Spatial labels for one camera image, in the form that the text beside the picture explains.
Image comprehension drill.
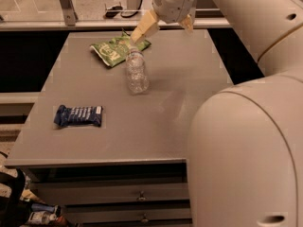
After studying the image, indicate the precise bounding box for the black bag on floor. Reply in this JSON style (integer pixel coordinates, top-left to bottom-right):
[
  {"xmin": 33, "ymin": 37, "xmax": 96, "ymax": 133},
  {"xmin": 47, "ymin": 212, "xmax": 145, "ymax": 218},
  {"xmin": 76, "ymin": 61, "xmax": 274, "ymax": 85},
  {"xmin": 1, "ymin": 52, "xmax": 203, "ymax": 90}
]
[{"xmin": 0, "ymin": 151, "xmax": 32, "ymax": 227}]

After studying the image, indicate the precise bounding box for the blue snack packet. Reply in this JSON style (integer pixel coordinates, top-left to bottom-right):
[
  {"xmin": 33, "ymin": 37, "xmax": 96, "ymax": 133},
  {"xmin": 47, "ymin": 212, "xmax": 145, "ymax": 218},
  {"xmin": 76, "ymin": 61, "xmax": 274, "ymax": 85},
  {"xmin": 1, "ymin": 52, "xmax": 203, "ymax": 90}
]
[{"xmin": 54, "ymin": 105, "xmax": 103, "ymax": 128}]

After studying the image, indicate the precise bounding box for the clear plastic water bottle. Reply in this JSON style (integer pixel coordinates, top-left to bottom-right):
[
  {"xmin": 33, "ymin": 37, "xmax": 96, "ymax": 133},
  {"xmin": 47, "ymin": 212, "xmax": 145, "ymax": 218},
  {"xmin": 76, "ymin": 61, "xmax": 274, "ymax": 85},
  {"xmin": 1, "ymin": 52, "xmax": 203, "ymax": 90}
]
[{"xmin": 126, "ymin": 47, "xmax": 150, "ymax": 94}]

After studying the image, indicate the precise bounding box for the bottle on floor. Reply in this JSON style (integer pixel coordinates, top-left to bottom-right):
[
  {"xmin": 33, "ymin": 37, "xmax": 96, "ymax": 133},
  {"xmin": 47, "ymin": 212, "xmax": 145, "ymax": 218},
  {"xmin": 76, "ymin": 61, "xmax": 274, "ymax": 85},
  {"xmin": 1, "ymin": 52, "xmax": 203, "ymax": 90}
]
[{"xmin": 27, "ymin": 211, "xmax": 57, "ymax": 225}]

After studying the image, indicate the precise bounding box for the grey drawer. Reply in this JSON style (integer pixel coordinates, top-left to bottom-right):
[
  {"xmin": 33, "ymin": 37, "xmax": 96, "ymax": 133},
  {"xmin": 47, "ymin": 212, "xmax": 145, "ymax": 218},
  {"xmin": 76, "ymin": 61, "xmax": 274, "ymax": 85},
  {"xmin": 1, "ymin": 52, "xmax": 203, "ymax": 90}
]
[
  {"xmin": 31, "ymin": 182, "xmax": 189, "ymax": 205},
  {"xmin": 63, "ymin": 203, "xmax": 191, "ymax": 223}
]

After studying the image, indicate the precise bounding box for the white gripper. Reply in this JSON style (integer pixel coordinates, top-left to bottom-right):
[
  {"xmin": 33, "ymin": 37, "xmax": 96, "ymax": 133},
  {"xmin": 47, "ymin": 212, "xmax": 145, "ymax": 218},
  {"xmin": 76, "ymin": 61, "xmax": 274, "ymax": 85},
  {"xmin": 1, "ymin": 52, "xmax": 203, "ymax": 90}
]
[{"xmin": 131, "ymin": 0, "xmax": 194, "ymax": 44}]

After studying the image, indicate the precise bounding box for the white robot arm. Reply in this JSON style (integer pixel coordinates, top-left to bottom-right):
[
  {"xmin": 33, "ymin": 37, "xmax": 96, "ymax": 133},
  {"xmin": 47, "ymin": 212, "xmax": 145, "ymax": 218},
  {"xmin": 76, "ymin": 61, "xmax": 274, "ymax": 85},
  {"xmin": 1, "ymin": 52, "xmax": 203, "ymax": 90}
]
[{"xmin": 132, "ymin": 0, "xmax": 303, "ymax": 227}]

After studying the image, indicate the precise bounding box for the upper grey drawer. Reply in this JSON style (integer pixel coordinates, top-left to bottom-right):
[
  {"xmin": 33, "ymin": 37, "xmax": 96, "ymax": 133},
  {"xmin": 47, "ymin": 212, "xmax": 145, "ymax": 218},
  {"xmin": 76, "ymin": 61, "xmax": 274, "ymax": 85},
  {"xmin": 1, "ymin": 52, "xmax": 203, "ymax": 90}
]
[{"xmin": 31, "ymin": 182, "xmax": 189, "ymax": 205}]

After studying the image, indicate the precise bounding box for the green chip bag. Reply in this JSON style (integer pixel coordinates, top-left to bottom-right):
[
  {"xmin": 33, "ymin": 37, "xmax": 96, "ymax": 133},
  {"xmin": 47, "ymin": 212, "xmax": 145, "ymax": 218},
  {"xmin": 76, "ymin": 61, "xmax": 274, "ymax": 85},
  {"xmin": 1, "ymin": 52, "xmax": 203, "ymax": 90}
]
[{"xmin": 89, "ymin": 29, "xmax": 152, "ymax": 69}]

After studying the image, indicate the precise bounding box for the lower grey drawer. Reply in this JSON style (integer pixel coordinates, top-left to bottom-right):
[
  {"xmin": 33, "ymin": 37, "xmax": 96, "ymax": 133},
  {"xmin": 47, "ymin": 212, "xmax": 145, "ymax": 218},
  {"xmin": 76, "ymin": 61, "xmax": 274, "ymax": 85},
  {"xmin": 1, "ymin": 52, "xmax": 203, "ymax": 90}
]
[{"xmin": 63, "ymin": 203, "xmax": 191, "ymax": 223}]

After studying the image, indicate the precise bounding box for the grey drawer cabinet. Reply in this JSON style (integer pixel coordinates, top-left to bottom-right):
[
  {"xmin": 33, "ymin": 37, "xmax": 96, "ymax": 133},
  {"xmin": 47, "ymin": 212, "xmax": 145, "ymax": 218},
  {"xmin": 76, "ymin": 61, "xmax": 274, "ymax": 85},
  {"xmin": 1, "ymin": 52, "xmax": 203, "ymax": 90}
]
[{"xmin": 7, "ymin": 29, "xmax": 228, "ymax": 227}]

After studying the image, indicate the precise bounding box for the metal railing frame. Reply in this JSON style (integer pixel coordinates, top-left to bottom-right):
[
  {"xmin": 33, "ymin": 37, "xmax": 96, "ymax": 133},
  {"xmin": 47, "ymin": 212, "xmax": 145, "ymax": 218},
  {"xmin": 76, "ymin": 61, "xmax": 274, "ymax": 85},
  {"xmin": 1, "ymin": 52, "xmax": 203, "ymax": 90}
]
[{"xmin": 0, "ymin": 0, "xmax": 231, "ymax": 33}]

